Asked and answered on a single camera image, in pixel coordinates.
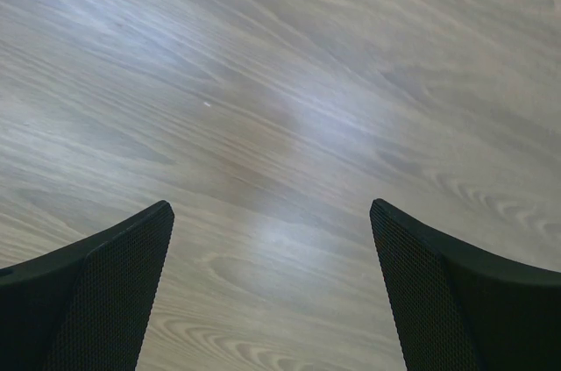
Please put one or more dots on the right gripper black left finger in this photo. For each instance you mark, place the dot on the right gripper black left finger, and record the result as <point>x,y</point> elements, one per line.
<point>86,306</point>

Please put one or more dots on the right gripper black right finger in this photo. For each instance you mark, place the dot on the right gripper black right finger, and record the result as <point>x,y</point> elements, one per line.
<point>458,307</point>

